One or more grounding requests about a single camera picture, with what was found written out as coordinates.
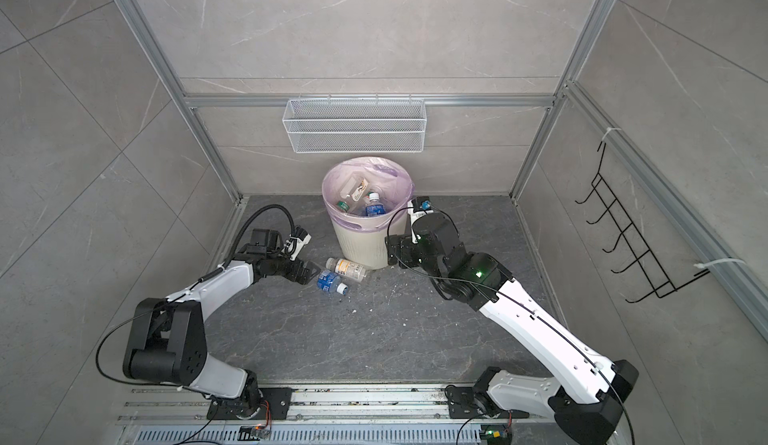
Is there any pink bin liner bag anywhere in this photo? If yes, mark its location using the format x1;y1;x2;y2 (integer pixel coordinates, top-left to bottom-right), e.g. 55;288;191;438
321;157;415;213

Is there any cream ribbed trash bin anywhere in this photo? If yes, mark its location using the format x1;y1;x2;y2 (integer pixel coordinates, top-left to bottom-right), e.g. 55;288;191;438
326;203;408;270

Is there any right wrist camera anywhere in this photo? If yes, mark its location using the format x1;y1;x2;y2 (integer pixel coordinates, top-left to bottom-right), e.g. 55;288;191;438
408;196;434;243

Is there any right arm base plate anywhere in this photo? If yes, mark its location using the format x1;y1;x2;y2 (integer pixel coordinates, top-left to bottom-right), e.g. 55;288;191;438
444;385;530;419

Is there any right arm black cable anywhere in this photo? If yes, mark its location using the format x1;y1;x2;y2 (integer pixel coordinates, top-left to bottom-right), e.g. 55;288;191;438
385;204;481;302

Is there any orange white label bottle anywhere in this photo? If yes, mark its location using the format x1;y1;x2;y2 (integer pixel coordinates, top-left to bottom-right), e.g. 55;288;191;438
326;258;368;282

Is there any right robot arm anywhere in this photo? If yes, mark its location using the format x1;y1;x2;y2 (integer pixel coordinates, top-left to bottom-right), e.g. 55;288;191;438
385;205;639;444

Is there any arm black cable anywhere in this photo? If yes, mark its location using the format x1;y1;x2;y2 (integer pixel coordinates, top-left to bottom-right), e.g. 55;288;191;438
385;204;481;302
225;204;296;266

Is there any black wire hook rack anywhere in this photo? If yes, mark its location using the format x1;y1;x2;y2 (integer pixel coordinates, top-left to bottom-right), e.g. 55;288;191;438
575;142;711;304

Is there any green band clear bottle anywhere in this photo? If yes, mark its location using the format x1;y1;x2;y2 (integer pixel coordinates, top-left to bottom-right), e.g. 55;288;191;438
335;198;367;216

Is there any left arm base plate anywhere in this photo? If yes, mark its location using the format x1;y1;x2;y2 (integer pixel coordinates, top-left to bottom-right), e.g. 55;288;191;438
206;387;293;420

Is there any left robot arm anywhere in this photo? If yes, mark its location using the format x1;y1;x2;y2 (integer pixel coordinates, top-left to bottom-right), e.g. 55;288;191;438
123;227;320;417

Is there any blue label water bottle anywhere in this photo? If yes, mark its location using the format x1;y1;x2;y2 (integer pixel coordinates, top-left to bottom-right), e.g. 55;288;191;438
365;191;387;217

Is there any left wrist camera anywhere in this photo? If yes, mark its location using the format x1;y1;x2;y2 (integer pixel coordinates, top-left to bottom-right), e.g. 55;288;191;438
283;225;311;261

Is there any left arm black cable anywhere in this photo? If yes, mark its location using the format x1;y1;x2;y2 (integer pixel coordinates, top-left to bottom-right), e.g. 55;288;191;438
225;204;296;266

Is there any aluminium mounting rail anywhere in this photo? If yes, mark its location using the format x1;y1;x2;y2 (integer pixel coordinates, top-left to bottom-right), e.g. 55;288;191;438
107;382;554;428

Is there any white wire mesh basket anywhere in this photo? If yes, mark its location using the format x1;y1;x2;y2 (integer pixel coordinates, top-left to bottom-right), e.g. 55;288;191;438
282;98;427;154

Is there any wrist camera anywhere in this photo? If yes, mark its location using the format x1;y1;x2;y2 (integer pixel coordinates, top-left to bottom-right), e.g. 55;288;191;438
408;196;434;243
283;225;311;261

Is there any small blue label bottle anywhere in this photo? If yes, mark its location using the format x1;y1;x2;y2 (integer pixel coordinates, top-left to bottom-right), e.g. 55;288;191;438
316;270;348;296

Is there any peacock label tea bottle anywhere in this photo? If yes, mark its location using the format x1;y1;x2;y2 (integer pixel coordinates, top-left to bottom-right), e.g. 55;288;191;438
339;174;370;203

